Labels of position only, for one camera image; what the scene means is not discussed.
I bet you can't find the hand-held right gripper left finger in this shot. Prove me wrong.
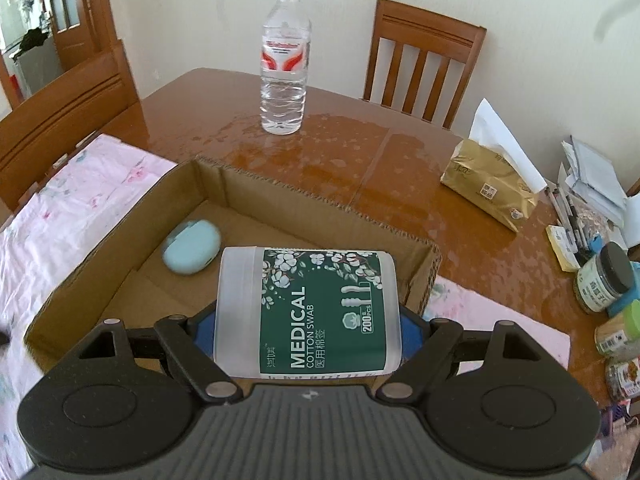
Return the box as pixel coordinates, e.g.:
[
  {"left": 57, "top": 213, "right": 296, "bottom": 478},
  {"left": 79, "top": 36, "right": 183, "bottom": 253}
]
[{"left": 76, "top": 305, "right": 240, "bottom": 402}]

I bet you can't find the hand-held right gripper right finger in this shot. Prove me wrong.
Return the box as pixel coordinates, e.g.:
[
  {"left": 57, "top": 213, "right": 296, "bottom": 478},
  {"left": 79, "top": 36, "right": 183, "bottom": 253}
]
[{"left": 375, "top": 305, "right": 544, "bottom": 403}]

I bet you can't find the green label cotton swab container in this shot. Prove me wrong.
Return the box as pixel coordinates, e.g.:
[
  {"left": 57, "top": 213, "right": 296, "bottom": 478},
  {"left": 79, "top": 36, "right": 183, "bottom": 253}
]
[{"left": 212, "top": 246, "right": 405, "bottom": 379}]

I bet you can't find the cardboard box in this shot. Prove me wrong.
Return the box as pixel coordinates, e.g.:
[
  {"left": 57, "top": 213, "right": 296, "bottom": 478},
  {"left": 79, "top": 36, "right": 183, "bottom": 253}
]
[{"left": 22, "top": 156, "right": 444, "bottom": 397}]

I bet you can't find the light blue oval case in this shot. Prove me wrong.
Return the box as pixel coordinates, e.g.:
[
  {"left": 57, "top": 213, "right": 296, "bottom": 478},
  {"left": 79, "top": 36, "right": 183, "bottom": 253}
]
[{"left": 161, "top": 217, "right": 223, "bottom": 276}]

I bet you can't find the gold tissue pack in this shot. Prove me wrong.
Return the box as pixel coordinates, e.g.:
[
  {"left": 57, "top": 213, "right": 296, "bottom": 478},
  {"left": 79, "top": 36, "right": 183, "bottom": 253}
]
[{"left": 440, "top": 98, "right": 547, "bottom": 233}]

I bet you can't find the yellow sticky note pad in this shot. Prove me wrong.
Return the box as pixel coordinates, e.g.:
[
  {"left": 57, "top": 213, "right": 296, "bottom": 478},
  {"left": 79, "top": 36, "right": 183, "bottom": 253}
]
[{"left": 545, "top": 225, "right": 582, "bottom": 274}]

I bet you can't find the pink floral cloth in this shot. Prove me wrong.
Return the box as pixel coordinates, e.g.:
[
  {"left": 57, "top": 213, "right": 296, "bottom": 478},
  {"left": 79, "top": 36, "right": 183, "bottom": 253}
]
[{"left": 0, "top": 132, "right": 572, "bottom": 480}]

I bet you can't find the black lid jar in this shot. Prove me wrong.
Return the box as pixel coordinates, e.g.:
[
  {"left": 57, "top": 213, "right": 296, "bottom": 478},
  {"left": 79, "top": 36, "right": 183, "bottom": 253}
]
[{"left": 574, "top": 242, "right": 635, "bottom": 314}]

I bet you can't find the green lid jar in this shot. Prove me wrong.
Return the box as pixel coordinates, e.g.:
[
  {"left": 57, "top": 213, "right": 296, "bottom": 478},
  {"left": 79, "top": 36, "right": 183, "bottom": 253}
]
[{"left": 594, "top": 300, "right": 640, "bottom": 359}]

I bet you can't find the spice jar with colourful label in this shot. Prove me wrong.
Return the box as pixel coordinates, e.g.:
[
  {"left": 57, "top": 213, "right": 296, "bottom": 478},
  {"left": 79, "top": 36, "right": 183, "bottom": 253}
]
[{"left": 605, "top": 356, "right": 640, "bottom": 402}]

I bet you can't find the clear plastic bag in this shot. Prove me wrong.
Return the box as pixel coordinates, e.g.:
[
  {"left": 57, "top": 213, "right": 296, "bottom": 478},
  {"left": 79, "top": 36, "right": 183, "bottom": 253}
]
[{"left": 585, "top": 397, "right": 640, "bottom": 480}]

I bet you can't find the stack of white papers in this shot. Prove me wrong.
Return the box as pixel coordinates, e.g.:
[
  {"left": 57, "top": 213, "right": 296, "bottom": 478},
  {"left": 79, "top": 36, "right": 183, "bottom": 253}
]
[{"left": 560, "top": 136, "right": 629, "bottom": 225}]

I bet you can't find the wooden chair with grooved backrest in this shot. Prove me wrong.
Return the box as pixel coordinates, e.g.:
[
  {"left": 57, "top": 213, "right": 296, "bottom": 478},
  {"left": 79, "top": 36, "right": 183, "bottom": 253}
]
[{"left": 0, "top": 39, "right": 147, "bottom": 212}]

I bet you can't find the clear water bottle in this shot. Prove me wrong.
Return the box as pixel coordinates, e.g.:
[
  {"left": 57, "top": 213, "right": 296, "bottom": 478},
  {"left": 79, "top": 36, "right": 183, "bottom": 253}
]
[{"left": 259, "top": 0, "right": 312, "bottom": 136}]

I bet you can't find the wooden slat-back chair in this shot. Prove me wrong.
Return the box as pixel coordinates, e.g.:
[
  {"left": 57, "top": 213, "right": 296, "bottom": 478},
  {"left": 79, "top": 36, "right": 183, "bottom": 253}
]
[{"left": 362, "top": 0, "right": 487, "bottom": 131}]

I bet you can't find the grey cabinet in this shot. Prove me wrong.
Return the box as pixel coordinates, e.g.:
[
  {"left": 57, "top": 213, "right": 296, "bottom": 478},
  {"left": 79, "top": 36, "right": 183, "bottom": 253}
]
[{"left": 12, "top": 35, "right": 64, "bottom": 100}]

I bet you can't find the dark cloth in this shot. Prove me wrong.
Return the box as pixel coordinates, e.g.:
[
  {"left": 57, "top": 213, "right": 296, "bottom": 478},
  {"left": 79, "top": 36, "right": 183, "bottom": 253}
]
[{"left": 14, "top": 27, "right": 51, "bottom": 57}]

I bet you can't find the wooden door with glass panes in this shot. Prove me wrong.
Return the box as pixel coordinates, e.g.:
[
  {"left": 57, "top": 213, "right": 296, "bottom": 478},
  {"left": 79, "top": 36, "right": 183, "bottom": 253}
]
[{"left": 37, "top": 0, "right": 119, "bottom": 70}]

